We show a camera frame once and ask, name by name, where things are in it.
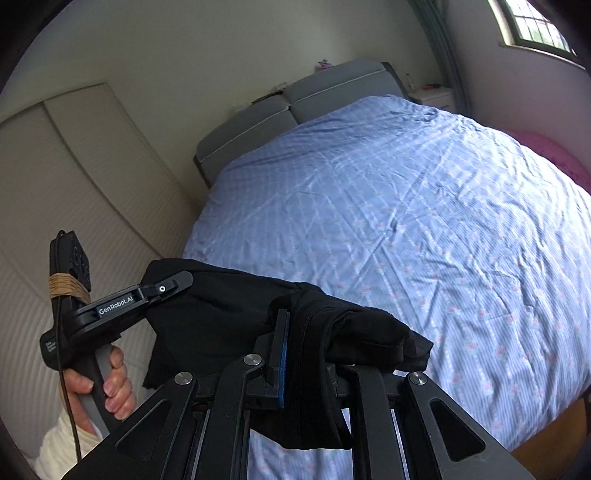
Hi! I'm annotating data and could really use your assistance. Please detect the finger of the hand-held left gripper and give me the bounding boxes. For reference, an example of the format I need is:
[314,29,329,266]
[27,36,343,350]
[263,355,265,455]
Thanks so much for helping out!
[140,271,194,306]

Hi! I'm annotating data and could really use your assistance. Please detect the person's left hand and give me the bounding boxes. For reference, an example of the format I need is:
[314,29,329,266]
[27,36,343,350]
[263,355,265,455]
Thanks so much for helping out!
[60,346,138,431]

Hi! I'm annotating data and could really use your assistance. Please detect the blue striped bed cover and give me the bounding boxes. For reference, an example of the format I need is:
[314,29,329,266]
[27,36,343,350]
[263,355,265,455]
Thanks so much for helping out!
[182,95,591,480]

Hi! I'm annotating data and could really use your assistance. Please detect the grey padded headboard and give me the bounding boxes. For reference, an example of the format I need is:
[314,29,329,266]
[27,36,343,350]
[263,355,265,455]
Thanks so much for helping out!
[193,59,410,188]

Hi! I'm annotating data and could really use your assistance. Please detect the green curtain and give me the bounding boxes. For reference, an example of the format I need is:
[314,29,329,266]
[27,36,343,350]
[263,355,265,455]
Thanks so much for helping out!
[410,0,472,112]

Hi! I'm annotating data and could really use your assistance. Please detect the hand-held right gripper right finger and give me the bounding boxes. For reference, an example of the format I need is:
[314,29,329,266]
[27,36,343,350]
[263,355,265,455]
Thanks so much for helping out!
[341,364,537,480]

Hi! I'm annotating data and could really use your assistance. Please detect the black cable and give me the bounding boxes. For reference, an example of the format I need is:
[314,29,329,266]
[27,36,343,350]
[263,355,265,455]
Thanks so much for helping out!
[55,295,85,463]

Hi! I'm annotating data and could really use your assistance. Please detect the person's left forearm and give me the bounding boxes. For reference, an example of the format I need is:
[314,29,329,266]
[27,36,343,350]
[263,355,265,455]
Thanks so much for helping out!
[37,410,112,477]

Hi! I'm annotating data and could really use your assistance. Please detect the barred window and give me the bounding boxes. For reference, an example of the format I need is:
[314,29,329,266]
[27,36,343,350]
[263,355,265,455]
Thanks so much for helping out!
[488,0,583,59]

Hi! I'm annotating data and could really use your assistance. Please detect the pink blanket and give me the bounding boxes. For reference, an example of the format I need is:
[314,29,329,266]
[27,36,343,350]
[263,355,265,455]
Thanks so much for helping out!
[512,130,591,195]

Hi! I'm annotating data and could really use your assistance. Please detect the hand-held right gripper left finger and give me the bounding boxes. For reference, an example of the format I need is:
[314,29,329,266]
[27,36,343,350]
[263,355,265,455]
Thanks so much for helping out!
[60,308,291,480]

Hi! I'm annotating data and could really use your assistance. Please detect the black pants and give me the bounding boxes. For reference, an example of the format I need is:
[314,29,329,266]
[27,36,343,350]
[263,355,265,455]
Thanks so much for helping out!
[141,258,435,451]

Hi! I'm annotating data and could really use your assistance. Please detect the white nightstand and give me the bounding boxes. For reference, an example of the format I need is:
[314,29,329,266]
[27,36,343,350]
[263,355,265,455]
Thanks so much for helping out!
[408,85,456,112]

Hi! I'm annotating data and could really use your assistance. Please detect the white ribbed wardrobe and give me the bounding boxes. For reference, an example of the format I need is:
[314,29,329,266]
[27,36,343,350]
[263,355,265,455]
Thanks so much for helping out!
[0,83,195,462]

